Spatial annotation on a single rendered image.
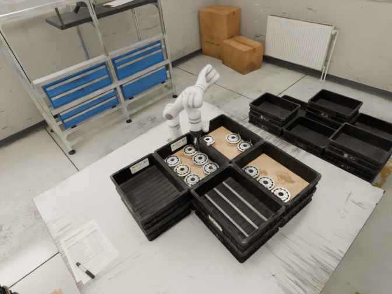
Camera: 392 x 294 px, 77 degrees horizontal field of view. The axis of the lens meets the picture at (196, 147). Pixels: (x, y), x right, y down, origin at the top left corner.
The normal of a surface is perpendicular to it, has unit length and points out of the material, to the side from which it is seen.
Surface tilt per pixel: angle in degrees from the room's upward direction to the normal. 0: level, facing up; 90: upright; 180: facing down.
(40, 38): 90
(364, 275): 0
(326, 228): 0
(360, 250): 0
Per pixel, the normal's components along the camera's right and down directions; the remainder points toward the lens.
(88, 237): -0.09, -0.73
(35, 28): 0.68, 0.45
